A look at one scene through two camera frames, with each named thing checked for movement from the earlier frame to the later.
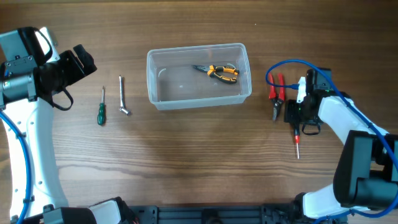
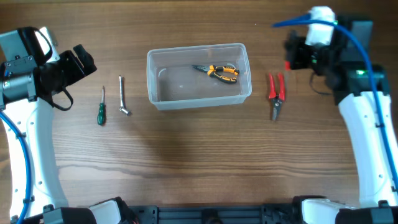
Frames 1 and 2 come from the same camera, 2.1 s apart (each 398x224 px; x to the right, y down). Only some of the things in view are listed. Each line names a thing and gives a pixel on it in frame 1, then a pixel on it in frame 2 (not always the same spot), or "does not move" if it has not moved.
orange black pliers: [212, 70] does not move
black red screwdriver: [296, 138] to [287, 65]
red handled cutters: [277, 99] does not move
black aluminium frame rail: [220, 214] does not move
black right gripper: [288, 115] to [301, 46]
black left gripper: [77, 70] does not move
